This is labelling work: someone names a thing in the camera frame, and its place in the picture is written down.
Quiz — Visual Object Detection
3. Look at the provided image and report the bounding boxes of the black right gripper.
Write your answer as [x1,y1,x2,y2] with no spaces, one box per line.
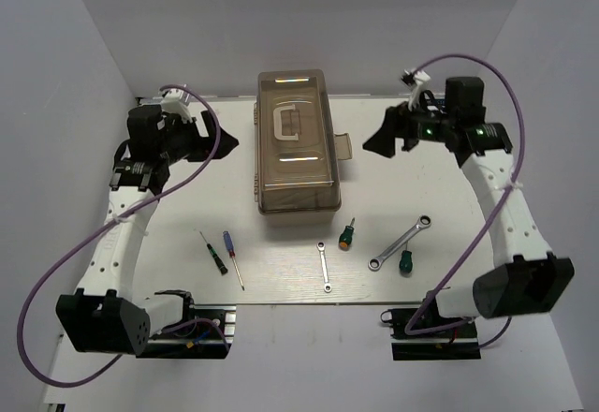
[361,92,455,158]

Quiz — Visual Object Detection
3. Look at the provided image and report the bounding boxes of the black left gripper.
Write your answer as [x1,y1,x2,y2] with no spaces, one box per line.
[157,110,239,165]

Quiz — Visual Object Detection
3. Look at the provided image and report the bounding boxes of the beige toolbox with clear lid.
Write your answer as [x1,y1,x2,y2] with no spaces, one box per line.
[254,69,353,228]

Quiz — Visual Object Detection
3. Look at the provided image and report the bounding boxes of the blue red handled screwdriver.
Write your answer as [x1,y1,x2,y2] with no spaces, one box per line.
[223,230,245,291]

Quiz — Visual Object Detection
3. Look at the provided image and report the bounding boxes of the stubby green orange screwdriver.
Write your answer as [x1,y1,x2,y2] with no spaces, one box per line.
[338,218,355,251]

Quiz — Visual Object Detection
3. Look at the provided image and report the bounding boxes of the thin black green screwdriver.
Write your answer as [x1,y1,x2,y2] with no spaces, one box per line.
[199,232,228,275]

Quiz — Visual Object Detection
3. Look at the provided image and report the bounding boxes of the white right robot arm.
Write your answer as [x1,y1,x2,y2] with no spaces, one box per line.
[363,71,575,336]

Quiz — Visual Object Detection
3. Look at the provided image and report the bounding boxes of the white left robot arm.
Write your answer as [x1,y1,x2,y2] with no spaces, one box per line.
[56,104,238,356]

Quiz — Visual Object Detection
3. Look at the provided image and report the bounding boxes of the large silver ratchet wrench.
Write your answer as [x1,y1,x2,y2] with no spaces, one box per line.
[368,215,431,272]

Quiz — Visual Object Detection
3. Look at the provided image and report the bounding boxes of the small silver ratchet wrench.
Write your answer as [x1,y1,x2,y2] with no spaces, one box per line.
[316,242,332,293]

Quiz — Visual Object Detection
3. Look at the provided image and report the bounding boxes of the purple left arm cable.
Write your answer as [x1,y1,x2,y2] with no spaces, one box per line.
[16,84,230,389]

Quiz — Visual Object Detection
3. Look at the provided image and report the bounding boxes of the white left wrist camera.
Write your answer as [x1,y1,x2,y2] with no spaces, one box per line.
[160,88,193,123]

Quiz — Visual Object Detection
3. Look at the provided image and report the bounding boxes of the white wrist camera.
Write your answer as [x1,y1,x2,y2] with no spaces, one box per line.
[160,88,193,123]
[401,69,431,110]

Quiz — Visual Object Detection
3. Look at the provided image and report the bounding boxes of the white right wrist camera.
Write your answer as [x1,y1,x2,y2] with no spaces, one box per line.
[401,69,431,110]

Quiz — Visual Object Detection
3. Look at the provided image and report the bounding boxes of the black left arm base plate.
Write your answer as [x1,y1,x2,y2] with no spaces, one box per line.
[138,304,237,360]

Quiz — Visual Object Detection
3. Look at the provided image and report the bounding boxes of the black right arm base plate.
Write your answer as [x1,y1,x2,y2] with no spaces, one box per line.
[380,308,481,361]

